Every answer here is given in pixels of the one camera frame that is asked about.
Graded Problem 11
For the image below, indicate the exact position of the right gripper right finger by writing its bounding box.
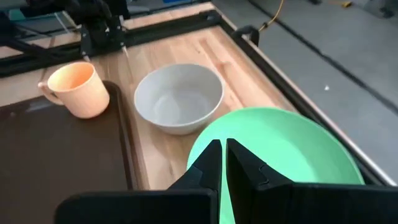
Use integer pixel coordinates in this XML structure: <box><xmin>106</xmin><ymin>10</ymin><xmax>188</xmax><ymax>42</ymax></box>
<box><xmin>226</xmin><ymin>138</ymin><xmax>398</xmax><ymax>224</ymax></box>

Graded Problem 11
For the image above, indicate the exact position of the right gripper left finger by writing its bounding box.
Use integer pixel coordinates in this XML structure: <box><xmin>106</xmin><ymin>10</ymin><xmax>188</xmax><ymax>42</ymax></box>
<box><xmin>55</xmin><ymin>139</ymin><xmax>223</xmax><ymax>224</ymax></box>

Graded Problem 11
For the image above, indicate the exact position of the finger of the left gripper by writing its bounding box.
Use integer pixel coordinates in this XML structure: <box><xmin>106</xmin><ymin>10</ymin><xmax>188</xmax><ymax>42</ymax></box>
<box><xmin>79</xmin><ymin>24</ymin><xmax>95</xmax><ymax>62</ymax></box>
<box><xmin>107</xmin><ymin>17</ymin><xmax>129</xmax><ymax>58</ymax></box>

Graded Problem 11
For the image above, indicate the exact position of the peach plastic mug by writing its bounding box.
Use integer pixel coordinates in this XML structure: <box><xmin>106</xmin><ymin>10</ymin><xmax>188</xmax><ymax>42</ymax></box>
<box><xmin>37</xmin><ymin>61</ymin><xmax>111</xmax><ymax>119</ymax></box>

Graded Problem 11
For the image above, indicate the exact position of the green plastic plate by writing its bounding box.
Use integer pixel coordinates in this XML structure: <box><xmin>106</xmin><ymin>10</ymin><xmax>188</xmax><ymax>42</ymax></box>
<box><xmin>186</xmin><ymin>106</ymin><xmax>365</xmax><ymax>224</ymax></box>

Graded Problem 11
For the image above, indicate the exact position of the grey plastic bowl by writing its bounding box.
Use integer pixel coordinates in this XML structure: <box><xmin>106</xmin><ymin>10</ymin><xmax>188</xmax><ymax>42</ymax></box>
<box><xmin>133</xmin><ymin>63</ymin><xmax>225</xmax><ymax>136</ymax></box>

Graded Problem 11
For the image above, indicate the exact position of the dark brown serving tray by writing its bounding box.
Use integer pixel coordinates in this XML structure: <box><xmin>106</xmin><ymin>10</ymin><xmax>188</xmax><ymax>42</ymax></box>
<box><xmin>0</xmin><ymin>80</ymin><xmax>139</xmax><ymax>224</ymax></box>

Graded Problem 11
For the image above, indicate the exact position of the black aluminium table frame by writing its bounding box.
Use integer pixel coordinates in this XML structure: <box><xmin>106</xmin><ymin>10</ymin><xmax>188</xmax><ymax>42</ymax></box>
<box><xmin>0</xmin><ymin>8</ymin><xmax>388</xmax><ymax>187</ymax></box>

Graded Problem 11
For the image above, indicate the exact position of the black frame handle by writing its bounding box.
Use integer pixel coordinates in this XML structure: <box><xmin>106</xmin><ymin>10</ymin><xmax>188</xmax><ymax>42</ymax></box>
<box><xmin>231</xmin><ymin>25</ymin><xmax>261</xmax><ymax>47</ymax></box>

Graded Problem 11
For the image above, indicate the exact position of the yellow floor cable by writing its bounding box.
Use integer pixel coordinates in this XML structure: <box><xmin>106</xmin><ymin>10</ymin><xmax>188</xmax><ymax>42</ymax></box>
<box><xmin>259</xmin><ymin>0</ymin><xmax>285</xmax><ymax>32</ymax></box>

